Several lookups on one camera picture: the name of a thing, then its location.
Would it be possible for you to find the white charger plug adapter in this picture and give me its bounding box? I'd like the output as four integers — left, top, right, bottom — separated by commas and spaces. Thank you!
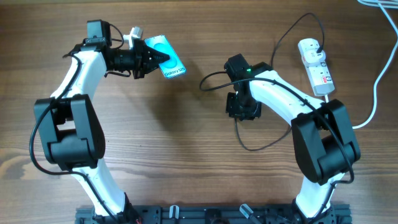
302, 49, 326, 67

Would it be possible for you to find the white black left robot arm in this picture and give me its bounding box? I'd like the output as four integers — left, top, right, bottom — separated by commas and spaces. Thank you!
29, 19, 170, 223

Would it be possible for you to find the white power strip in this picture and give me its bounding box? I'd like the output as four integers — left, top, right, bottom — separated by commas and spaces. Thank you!
298, 38, 335, 96

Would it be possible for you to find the white cables top corner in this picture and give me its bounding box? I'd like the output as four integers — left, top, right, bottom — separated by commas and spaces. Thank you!
356, 0, 398, 9

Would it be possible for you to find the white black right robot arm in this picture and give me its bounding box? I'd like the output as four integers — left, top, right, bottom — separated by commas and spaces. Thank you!
224, 54, 361, 223

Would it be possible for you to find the light blue Galaxy smartphone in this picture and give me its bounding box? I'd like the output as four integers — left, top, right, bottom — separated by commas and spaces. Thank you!
144, 35, 187, 79

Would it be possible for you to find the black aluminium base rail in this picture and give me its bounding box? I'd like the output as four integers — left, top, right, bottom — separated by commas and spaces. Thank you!
75, 203, 353, 224

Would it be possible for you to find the white power strip cord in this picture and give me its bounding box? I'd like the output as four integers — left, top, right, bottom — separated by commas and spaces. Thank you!
324, 2, 398, 130

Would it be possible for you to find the black USB charger cable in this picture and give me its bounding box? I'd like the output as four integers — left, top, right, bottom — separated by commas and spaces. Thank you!
233, 12, 326, 152

